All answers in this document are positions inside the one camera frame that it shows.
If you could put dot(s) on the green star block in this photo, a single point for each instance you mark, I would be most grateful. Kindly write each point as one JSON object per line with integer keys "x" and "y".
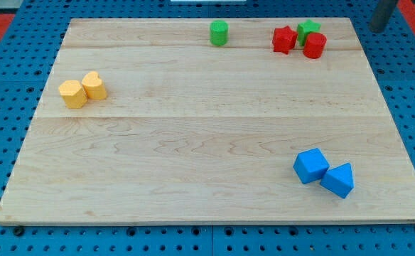
{"x": 305, "y": 28}

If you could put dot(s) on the red star block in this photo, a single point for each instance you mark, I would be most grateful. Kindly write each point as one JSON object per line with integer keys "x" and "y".
{"x": 284, "y": 39}

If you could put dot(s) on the wooden board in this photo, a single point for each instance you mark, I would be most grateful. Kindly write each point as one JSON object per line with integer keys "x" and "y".
{"x": 193, "y": 134}

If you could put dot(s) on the green cylinder block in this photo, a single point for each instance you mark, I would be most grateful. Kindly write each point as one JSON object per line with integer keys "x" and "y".
{"x": 218, "y": 32}

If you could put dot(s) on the blue cube block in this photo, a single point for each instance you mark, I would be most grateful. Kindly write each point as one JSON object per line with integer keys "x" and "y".
{"x": 310, "y": 165}

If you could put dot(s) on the yellow heart block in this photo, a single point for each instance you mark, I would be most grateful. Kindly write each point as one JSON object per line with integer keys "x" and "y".
{"x": 94, "y": 86}

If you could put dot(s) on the red cylinder block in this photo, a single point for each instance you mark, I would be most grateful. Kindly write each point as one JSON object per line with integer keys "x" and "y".
{"x": 314, "y": 45}

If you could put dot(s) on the yellow hexagon block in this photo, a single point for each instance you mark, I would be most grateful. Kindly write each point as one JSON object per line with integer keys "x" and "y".
{"x": 73, "y": 94}

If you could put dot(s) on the blue triangle block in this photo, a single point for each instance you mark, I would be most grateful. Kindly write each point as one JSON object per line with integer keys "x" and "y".
{"x": 339, "y": 180}

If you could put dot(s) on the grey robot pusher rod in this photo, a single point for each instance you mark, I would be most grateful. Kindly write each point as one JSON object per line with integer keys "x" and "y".
{"x": 381, "y": 15}

